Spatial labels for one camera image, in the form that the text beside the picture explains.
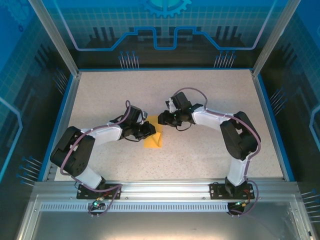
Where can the right blue table side rail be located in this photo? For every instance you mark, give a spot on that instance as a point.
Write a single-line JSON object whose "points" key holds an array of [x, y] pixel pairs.
{"points": [[273, 125]]}

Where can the left aluminium frame post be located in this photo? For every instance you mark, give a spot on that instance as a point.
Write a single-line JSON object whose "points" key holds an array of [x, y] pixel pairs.
{"points": [[57, 40]]}

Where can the left blue table side rail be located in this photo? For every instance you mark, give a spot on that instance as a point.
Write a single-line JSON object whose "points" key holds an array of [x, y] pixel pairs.
{"points": [[60, 127]]}

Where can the aluminium frame post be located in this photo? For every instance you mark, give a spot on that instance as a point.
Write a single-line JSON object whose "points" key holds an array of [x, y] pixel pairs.
{"points": [[57, 40], [272, 37]]}

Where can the grey metal shelf plate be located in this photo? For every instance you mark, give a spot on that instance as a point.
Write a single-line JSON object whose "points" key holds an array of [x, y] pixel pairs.
{"points": [[162, 226]]}

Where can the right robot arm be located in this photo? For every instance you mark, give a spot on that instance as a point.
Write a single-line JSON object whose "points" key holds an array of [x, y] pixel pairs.
{"points": [[240, 140]]}

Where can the yellow paper sheet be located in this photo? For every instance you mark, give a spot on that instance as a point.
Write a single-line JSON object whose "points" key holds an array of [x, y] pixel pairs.
{"points": [[152, 142]]}

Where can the right aluminium frame post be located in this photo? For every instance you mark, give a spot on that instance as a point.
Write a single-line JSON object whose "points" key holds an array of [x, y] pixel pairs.
{"points": [[272, 37]]}

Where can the blue table end rail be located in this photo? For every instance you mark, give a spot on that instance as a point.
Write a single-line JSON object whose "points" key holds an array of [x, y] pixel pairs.
{"points": [[162, 68]]}

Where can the aluminium base mounting beam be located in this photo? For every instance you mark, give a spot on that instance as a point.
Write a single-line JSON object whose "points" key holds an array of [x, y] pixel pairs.
{"points": [[162, 187]]}

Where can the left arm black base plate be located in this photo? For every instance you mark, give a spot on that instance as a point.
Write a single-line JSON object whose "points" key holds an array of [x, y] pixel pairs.
{"points": [[85, 193]]}

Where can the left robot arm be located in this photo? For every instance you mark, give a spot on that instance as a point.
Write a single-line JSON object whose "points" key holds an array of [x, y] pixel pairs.
{"points": [[75, 155]]}

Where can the blue table side rail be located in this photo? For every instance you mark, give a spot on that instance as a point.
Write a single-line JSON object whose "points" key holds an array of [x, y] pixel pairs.
{"points": [[60, 127], [273, 125]]}

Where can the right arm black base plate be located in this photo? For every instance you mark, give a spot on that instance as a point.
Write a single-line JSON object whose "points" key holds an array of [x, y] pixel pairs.
{"points": [[217, 191]]}

